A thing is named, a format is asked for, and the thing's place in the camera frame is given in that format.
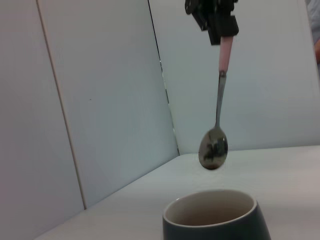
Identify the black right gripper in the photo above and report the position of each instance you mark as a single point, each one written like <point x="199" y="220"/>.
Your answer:
<point x="212" y="6"/>

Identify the grey ceramic cup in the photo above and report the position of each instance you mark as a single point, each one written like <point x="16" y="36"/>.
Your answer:
<point x="215" y="225"/>

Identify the person in grey shirt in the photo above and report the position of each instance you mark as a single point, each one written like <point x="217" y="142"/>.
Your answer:
<point x="315" y="15"/>

